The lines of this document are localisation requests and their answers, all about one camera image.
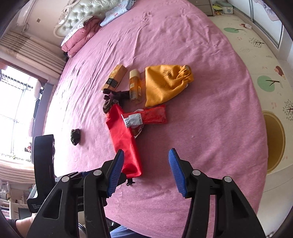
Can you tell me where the folded pink quilt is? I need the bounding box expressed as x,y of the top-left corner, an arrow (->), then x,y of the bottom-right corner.
61,16 -> 101,58

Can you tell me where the window with metal bars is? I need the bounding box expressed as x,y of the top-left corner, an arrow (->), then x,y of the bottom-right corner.
1,66 -> 43,162

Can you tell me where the small green storage box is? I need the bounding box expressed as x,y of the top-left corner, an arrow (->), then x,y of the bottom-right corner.
216,1 -> 233,14

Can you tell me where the orange drawstring pouch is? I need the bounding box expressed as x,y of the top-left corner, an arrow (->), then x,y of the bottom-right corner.
145,65 -> 194,108

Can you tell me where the cartoon floor play mat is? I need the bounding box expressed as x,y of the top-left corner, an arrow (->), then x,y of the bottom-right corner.
210,15 -> 292,174

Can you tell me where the red cloth bag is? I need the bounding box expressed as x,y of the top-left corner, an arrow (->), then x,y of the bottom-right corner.
106,104 -> 142,186

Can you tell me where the green tufted headboard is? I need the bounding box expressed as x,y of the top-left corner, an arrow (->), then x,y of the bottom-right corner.
53,0 -> 121,39

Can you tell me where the white sliding wardrobe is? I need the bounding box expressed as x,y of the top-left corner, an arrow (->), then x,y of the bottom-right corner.
228,1 -> 292,62

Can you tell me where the pink bed sheet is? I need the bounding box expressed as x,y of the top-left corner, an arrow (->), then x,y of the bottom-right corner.
45,1 -> 268,237

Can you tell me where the beige curtain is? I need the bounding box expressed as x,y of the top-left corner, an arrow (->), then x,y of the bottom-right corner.
1,30 -> 66,79

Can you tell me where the grey bedside table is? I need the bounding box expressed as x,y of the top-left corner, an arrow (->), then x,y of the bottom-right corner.
189,0 -> 214,16

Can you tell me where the red snack wrapper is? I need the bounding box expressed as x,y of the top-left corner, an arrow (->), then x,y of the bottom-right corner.
121,105 -> 168,138

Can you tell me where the gold L'Oreal bottle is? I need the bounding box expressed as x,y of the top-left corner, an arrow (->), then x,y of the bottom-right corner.
129,69 -> 142,103

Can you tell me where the white bookshelf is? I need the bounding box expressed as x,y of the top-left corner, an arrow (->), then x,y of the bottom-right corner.
1,181 -> 33,219

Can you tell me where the gold L'Oreal box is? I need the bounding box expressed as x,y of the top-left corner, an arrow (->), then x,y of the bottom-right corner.
101,64 -> 127,91

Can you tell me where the striped white pillow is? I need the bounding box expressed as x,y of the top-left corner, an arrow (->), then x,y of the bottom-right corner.
61,16 -> 93,47

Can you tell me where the small dark sock ball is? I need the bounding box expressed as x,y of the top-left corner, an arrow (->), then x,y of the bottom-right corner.
71,128 -> 81,146

